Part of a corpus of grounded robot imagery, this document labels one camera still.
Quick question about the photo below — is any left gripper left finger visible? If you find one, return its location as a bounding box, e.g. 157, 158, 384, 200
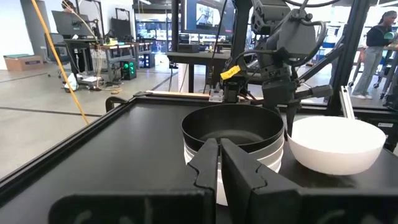
187, 138, 219, 189

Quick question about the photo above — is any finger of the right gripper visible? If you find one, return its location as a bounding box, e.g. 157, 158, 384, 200
285, 100, 302, 138

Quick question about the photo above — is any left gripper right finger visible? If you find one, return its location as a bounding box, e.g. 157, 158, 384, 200
220, 138, 272, 224

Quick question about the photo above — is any dark grey bowl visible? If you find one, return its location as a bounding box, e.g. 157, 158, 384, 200
239, 133, 285, 156

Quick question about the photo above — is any light grey bowl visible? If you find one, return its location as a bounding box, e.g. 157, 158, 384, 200
183, 138, 285, 164

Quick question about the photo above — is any black bowl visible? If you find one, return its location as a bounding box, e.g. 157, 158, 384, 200
180, 103, 285, 154

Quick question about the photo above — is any large white bowl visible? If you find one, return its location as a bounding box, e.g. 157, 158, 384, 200
287, 115, 387, 177

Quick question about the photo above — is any yellow tag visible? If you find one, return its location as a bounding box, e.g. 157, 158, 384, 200
220, 64, 242, 81

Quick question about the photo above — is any silver aluminium extrusion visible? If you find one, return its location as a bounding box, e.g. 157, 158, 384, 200
340, 85, 356, 121

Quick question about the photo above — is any wooden table side board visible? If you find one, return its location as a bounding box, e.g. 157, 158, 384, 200
146, 89, 265, 102

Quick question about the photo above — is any black table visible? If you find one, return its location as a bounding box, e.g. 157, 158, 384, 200
165, 49, 233, 94

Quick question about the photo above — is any large display screen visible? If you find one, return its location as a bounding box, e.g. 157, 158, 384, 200
185, 0, 236, 35

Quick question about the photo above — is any person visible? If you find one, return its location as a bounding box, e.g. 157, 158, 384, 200
60, 0, 78, 14
352, 10, 398, 100

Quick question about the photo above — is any computer with green lights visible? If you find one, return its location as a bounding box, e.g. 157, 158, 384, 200
120, 60, 137, 81

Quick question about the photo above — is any wooden desk with metal legs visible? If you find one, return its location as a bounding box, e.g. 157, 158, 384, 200
63, 39, 156, 83

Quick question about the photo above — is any white bag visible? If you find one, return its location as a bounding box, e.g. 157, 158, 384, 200
63, 73, 79, 93

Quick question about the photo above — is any black office chair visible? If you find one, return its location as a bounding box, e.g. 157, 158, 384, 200
45, 32, 71, 78

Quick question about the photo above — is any black monitor back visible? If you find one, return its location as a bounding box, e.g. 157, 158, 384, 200
51, 10, 91, 37

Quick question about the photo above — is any cardboard box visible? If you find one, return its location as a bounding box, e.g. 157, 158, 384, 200
2, 54, 44, 72

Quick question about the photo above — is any silver metal bracket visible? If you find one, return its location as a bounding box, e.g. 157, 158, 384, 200
208, 88, 225, 103

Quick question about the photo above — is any black frame handle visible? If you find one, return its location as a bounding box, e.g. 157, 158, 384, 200
104, 96, 129, 113

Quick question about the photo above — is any yellow cable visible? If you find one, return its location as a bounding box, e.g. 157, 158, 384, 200
30, 0, 90, 125

